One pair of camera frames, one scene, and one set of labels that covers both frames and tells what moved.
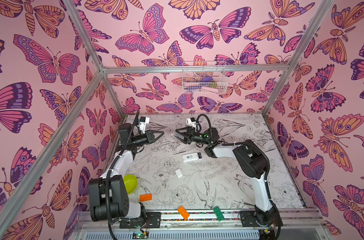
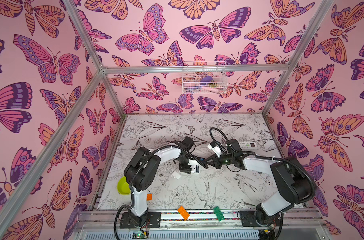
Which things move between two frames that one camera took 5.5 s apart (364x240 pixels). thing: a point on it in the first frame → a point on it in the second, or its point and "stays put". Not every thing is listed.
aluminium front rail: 291,219 stays put
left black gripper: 147,138 → 185,169
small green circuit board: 139,235 stays put
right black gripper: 187,137 → 217,161
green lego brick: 218,213 stays put
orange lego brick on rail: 183,213 stays put
